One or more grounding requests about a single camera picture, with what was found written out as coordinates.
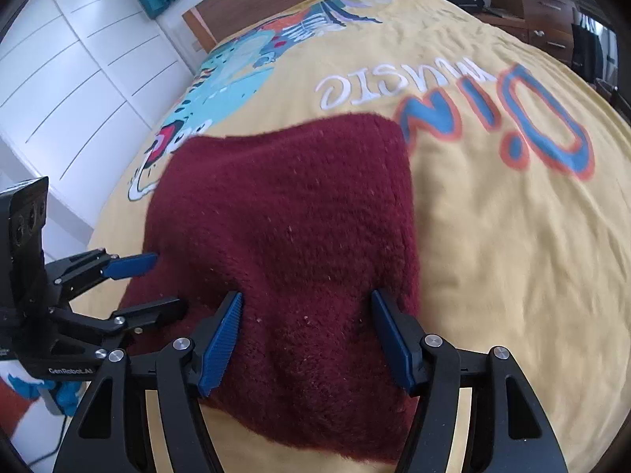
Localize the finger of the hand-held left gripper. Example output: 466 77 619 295
47 249 159 306
52 297 187 350

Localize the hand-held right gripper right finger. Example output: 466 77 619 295
371 289 568 473

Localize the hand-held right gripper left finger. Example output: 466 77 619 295
52 292 245 473

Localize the maroon knitted sweater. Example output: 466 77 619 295
118 113 425 464

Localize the red and white rug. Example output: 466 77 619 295
0 374 55 437

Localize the yellow printed blanket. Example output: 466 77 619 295
64 0 631 473

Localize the white wardrobe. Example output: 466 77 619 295
0 0 195 257

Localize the dark hanging cloth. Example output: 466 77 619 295
569 7 619 82

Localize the wooden drawer chest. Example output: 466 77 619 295
485 0 587 67

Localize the black cable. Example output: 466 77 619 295
47 401 72 456

